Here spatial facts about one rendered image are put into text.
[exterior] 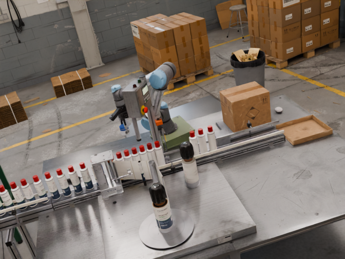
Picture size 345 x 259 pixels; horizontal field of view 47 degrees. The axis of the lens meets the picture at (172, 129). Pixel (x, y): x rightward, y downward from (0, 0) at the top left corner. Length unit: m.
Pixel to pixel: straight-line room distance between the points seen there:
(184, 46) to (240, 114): 3.28
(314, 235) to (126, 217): 1.39
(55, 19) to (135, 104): 5.44
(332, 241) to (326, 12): 4.30
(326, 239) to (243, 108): 1.08
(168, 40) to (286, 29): 1.71
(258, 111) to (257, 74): 2.15
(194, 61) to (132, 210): 4.11
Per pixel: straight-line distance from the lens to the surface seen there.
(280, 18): 6.11
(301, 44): 6.49
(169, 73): 2.68
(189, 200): 2.42
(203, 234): 2.19
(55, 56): 7.93
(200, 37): 6.21
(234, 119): 2.97
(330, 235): 3.11
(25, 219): 2.82
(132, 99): 2.50
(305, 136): 2.91
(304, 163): 2.72
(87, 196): 2.73
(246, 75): 5.13
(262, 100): 3.01
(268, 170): 2.66
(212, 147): 2.76
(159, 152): 2.66
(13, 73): 7.93
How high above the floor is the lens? 2.39
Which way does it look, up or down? 28 degrees down
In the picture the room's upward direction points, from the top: 12 degrees counter-clockwise
